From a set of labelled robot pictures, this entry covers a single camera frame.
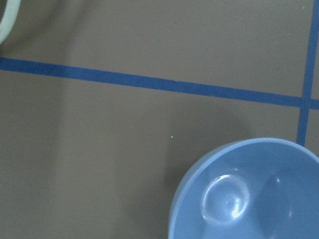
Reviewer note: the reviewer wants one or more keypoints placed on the green bowl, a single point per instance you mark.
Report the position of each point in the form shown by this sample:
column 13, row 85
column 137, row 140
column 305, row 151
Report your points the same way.
column 8, row 19

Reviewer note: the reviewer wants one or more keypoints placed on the blue bowl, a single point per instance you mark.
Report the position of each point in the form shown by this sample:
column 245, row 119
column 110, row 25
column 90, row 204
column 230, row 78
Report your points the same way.
column 264, row 188

